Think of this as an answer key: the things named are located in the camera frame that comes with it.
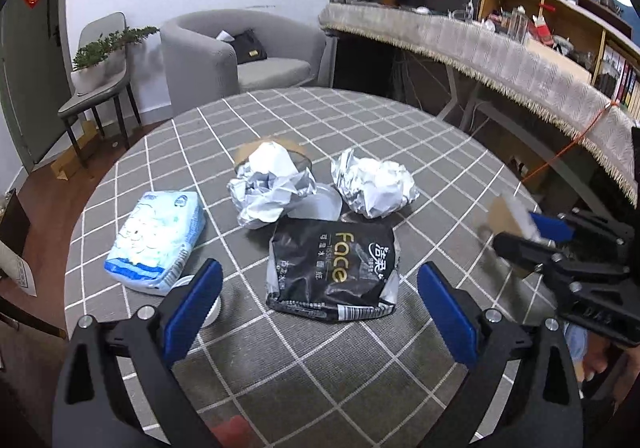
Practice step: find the grey armchair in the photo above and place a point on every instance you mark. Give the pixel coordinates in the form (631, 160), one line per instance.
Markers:
(200, 58)

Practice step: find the flat cardboard box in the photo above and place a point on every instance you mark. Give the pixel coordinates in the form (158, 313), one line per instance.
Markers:
(70, 163)

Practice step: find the wooden desk shelf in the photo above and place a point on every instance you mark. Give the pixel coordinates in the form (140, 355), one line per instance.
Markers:
(575, 23)

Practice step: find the white round lid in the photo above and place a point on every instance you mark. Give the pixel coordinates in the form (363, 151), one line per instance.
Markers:
(214, 313)

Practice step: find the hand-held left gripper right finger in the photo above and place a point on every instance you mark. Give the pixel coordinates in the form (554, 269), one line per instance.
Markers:
(445, 313)

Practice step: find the blue tissue pack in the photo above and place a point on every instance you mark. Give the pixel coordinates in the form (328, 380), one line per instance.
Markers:
(155, 238)

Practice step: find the beige fringed desk cloth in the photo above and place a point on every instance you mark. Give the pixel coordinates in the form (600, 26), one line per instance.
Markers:
(500, 53)

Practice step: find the silver foil wrapper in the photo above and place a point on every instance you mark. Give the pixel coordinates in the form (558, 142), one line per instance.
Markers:
(272, 178)
(372, 183)

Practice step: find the person's right hand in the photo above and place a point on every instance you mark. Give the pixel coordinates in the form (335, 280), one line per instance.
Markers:
(592, 358)

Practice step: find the black tissue pack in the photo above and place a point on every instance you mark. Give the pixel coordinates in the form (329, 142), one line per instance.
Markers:
(330, 268)

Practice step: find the grey dining chair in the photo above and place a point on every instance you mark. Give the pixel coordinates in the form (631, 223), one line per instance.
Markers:
(80, 103)

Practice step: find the row of binders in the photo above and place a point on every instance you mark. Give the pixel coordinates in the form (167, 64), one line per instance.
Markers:
(617, 75)

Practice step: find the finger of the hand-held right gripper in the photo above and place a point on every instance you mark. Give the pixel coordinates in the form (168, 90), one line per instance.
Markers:
(530, 250)
(550, 228)

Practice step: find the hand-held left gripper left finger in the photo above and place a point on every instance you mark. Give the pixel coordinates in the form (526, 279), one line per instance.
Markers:
(192, 308)

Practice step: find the brown paper bowl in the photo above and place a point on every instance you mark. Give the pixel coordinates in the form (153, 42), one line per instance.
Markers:
(247, 150)

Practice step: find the grey-green door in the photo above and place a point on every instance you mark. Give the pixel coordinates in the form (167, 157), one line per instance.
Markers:
(30, 78)

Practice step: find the brown cardboard scrap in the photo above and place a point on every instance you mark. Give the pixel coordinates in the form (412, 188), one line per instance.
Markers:
(510, 220)

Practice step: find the potted green plant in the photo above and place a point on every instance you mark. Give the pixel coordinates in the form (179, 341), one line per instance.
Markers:
(100, 53)

